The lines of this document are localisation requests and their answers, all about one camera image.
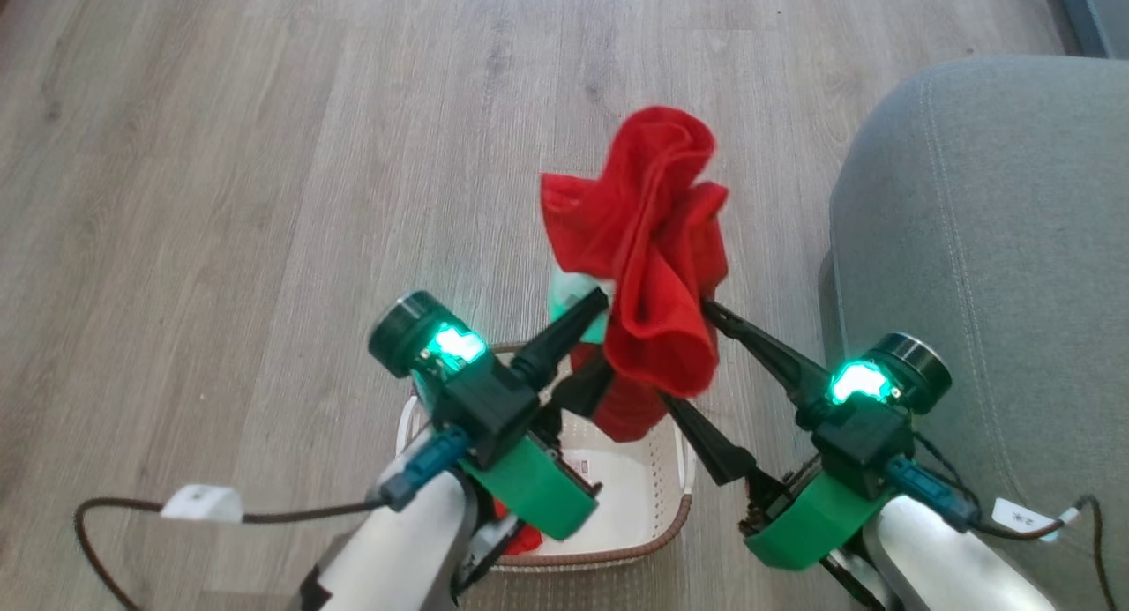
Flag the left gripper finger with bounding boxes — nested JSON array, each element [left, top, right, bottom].
[[549, 351, 617, 421], [512, 287, 611, 390]]

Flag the left gripper body green housing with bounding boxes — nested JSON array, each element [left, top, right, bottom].
[[368, 290, 602, 542]]

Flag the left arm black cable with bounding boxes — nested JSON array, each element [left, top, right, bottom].
[[75, 426, 470, 611]]

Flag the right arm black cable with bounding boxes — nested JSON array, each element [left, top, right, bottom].
[[885, 433, 1114, 611]]

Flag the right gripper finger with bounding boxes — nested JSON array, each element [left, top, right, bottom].
[[662, 394, 759, 490], [701, 299, 833, 423]]

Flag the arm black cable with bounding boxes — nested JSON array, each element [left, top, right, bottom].
[[885, 433, 1114, 611], [75, 426, 470, 611]]

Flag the mint green fabric item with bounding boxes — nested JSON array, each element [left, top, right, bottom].
[[547, 272, 616, 346]]

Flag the white printed label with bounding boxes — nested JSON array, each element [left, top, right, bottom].
[[564, 451, 610, 497]]

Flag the right gripper body green housing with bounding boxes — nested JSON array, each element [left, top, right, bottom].
[[741, 332, 953, 570]]

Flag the white cable tag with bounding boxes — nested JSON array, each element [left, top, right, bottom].
[[991, 496, 1079, 543], [161, 484, 244, 525]]

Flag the white laundry basket brown rim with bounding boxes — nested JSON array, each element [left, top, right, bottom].
[[395, 340, 698, 574]]

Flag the grey fabric ottoman seat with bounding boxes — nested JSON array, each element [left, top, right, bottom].
[[819, 56, 1129, 611]]

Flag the red garment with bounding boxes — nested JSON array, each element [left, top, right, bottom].
[[540, 106, 731, 444], [492, 498, 550, 556]]

